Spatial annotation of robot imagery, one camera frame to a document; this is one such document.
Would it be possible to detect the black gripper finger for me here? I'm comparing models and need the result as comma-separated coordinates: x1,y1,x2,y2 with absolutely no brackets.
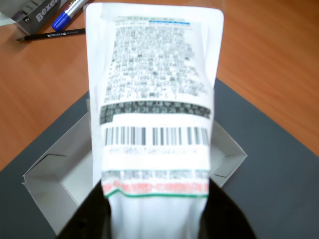
56,180,112,239
196,183,258,239

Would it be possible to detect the white packaged sandwich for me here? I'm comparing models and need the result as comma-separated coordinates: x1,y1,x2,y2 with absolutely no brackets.
84,2,224,239

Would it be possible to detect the gray paper box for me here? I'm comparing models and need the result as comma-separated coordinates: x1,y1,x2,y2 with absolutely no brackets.
21,113,249,236

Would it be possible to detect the gray battery box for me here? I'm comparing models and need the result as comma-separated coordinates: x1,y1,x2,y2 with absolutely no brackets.
0,0,70,35

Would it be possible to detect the dark gray table mat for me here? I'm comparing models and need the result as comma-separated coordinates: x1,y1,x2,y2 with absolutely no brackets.
0,77,319,239

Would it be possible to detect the black pencil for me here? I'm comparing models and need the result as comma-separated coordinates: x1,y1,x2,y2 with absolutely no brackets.
16,28,86,42

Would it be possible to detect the blue capped marker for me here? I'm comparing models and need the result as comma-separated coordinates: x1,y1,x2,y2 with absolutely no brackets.
51,0,87,31

